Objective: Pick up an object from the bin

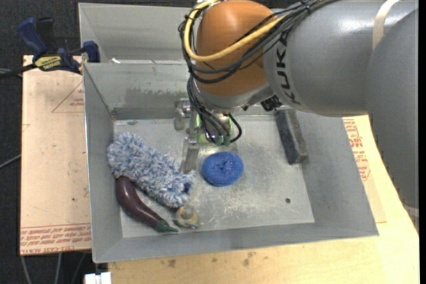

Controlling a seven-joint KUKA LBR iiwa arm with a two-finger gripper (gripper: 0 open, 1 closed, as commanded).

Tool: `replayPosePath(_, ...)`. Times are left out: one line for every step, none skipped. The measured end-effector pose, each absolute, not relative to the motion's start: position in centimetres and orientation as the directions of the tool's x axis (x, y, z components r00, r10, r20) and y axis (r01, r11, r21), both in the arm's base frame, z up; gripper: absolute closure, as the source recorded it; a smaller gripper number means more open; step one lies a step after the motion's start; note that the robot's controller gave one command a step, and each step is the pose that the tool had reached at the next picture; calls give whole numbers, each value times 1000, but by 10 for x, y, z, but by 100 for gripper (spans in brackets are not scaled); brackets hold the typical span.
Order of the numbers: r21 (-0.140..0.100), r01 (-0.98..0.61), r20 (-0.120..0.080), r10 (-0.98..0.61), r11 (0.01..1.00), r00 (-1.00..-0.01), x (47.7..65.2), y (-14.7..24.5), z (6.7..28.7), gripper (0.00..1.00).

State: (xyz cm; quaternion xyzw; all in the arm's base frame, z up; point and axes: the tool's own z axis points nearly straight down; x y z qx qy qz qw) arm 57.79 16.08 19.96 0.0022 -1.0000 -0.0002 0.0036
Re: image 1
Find dark grey flat block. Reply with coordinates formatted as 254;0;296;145
275;108;310;165

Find blue and white fluffy cloth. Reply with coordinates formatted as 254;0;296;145
106;131;196;210

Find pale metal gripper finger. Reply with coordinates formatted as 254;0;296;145
180;136;201;175
173;100;193;132

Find blue round sponge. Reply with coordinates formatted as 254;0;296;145
200;151;245;188

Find brown cardboard board red print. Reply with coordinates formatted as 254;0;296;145
19;54;388;256

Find grey metal bin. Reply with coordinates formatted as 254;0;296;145
78;2;380;264

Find purple toy eggplant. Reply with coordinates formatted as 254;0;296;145
114;176;180;234

